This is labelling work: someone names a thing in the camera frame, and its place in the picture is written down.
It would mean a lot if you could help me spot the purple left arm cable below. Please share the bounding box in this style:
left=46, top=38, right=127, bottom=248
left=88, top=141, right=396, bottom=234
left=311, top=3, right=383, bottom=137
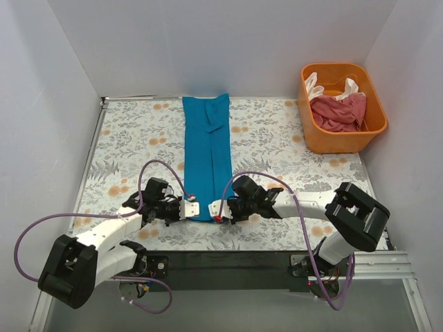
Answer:
left=13, top=159, right=173, bottom=315

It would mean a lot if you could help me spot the orange plastic bin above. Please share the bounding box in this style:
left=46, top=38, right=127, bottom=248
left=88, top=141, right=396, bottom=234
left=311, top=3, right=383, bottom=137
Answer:
left=297, top=62, right=388, bottom=154

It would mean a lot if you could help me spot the blue t shirt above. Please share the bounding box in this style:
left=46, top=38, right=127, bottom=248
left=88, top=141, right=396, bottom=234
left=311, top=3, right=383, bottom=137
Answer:
left=182, top=93, right=233, bottom=223

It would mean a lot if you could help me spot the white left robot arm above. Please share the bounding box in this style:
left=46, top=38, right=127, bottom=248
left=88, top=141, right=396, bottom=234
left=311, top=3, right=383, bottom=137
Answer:
left=37, top=178, right=183, bottom=308

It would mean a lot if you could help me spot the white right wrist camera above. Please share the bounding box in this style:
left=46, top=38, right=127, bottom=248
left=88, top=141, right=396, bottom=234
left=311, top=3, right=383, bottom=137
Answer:
left=208, top=199, right=233, bottom=223

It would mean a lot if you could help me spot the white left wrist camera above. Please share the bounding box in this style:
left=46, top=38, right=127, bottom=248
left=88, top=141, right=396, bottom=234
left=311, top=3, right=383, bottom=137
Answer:
left=179, top=199, right=200, bottom=220

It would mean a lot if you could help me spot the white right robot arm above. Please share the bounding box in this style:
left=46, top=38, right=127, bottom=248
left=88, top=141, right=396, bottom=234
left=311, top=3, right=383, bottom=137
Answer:
left=211, top=174, right=390, bottom=275

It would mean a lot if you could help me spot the floral table mat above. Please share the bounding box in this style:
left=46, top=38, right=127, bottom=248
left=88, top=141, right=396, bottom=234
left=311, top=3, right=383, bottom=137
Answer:
left=69, top=98, right=370, bottom=250

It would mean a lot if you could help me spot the white t shirt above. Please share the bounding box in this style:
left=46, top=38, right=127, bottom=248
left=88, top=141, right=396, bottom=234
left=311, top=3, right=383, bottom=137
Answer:
left=304, top=72, right=364, bottom=101

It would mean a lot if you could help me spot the pink t shirt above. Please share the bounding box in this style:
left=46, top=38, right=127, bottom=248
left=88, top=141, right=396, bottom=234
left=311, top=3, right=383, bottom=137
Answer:
left=309, top=93, right=367, bottom=132

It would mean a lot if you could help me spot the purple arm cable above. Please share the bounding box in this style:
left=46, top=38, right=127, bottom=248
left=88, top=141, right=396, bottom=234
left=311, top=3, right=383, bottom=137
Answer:
left=216, top=171, right=356, bottom=311
left=13, top=159, right=173, bottom=315

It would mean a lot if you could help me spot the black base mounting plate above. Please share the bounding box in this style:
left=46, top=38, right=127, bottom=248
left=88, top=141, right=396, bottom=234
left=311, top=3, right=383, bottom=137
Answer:
left=119, top=251, right=321, bottom=297

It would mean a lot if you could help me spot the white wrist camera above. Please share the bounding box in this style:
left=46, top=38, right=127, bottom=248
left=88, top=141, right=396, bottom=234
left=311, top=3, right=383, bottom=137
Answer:
left=208, top=199, right=233, bottom=223
left=179, top=199, right=200, bottom=220

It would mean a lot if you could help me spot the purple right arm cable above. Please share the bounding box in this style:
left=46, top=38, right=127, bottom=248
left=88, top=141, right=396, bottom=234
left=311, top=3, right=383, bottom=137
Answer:
left=216, top=171, right=356, bottom=311

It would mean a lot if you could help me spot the aluminium frame rail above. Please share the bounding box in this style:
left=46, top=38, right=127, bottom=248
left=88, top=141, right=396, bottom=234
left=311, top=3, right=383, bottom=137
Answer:
left=31, top=251, right=431, bottom=331

